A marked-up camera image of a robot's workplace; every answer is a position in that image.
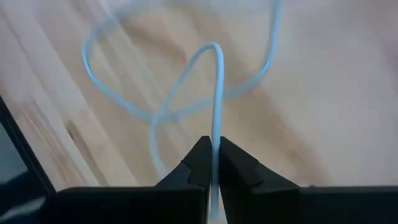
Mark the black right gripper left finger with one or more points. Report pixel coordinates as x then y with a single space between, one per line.
174 202

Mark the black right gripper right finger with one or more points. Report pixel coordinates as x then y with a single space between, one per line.
248 193

